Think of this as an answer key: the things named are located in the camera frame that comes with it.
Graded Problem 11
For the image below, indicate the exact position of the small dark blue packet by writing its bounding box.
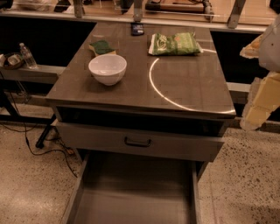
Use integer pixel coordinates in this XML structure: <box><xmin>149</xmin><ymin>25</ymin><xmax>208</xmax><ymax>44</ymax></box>
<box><xmin>131</xmin><ymin>23</ymin><xmax>144</xmax><ymax>36</ymax></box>

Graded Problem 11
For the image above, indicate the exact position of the green and yellow sponge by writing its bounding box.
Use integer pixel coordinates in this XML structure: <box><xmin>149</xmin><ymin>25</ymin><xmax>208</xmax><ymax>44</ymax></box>
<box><xmin>88</xmin><ymin>40</ymin><xmax>116</xmax><ymax>56</ymax></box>

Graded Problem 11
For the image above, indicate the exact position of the white ceramic bowl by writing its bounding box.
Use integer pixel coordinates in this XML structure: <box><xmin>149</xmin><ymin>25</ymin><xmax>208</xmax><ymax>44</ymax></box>
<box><xmin>88</xmin><ymin>54</ymin><xmax>127</xmax><ymax>86</ymax></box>

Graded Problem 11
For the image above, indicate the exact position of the grey side shelf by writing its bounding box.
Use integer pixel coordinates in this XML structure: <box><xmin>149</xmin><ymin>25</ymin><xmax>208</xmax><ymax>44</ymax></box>
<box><xmin>0</xmin><ymin>65</ymin><xmax>65</xmax><ymax>84</ymax></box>
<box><xmin>227</xmin><ymin>82</ymin><xmax>250</xmax><ymax>104</ymax></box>

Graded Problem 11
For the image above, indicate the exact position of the black floor cable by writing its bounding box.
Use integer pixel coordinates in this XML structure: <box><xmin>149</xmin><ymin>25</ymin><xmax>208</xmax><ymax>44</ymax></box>
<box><xmin>0</xmin><ymin>73</ymin><xmax>79</xmax><ymax>179</ymax></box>

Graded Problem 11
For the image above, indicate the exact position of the green jalapeno chip bag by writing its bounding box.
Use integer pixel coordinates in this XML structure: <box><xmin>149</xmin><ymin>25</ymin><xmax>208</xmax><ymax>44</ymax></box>
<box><xmin>148</xmin><ymin>32</ymin><xmax>203</xmax><ymax>56</ymax></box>

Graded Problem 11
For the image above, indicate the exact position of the dark bowl with items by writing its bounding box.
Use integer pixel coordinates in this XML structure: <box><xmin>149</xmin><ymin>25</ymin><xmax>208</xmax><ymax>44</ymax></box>
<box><xmin>0</xmin><ymin>52</ymin><xmax>25</xmax><ymax>70</ymax></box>

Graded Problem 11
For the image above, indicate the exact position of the open grey middle drawer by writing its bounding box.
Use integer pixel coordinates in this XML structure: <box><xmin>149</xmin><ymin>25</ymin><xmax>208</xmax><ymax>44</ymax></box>
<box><xmin>61</xmin><ymin>150</ymin><xmax>202</xmax><ymax>224</ymax></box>

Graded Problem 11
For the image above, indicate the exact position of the black drawer handle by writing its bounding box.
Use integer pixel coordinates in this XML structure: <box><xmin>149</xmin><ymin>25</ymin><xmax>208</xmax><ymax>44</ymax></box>
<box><xmin>123</xmin><ymin>136</ymin><xmax>151</xmax><ymax>148</ymax></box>

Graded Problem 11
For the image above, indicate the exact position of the clear plastic water bottle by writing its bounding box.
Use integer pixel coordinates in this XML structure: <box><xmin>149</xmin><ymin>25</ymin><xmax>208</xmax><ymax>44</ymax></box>
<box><xmin>19</xmin><ymin>43</ymin><xmax>38</xmax><ymax>69</ymax></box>

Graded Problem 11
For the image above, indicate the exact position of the grey upper drawer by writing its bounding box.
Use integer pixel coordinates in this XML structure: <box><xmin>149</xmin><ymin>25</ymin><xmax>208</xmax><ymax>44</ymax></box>
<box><xmin>56</xmin><ymin>122</ymin><xmax>224</xmax><ymax>162</ymax></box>

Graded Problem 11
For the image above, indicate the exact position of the grey cabinet counter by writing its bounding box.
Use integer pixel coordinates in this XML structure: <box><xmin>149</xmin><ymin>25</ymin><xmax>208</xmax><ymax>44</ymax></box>
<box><xmin>45</xmin><ymin>21</ymin><xmax>237</xmax><ymax>138</ymax></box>

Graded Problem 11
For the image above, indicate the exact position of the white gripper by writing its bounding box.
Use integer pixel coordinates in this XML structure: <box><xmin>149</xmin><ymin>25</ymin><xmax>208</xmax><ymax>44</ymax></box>
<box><xmin>240</xmin><ymin>14</ymin><xmax>280</xmax><ymax>130</ymax></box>

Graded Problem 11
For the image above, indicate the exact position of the grey side shelf right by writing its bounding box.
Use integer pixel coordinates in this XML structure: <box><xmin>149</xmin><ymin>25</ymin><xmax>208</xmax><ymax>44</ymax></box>
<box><xmin>227</xmin><ymin>82</ymin><xmax>250</xmax><ymax>104</ymax></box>

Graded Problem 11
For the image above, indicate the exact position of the grey side shelf left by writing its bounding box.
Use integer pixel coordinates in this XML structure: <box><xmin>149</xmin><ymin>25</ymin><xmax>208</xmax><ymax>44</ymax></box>
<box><xmin>0</xmin><ymin>65</ymin><xmax>65</xmax><ymax>84</ymax></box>

